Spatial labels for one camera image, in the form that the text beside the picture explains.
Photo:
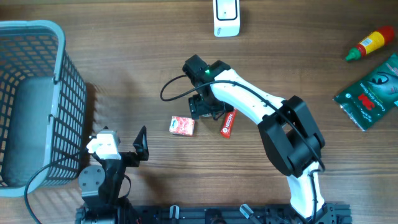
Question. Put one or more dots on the red sauce bottle green cap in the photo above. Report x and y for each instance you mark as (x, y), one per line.
(372, 42)

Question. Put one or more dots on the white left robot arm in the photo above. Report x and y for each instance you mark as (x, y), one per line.
(101, 184)

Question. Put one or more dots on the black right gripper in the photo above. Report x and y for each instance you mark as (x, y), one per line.
(198, 107)

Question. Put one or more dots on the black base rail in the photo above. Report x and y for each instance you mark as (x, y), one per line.
(330, 213)

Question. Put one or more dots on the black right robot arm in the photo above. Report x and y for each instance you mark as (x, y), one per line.
(289, 133)

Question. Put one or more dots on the green glove package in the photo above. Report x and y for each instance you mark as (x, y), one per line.
(369, 99)

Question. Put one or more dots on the red coffee stick sachet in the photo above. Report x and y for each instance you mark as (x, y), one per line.
(228, 124)

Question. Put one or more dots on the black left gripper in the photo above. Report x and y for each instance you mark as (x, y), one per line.
(140, 144)

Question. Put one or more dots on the red white small box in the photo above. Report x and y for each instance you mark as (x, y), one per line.
(182, 126)

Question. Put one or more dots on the grey plastic basket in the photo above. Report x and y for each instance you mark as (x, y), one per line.
(43, 104)

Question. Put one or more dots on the white barcode scanner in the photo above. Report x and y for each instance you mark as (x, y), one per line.
(226, 17)

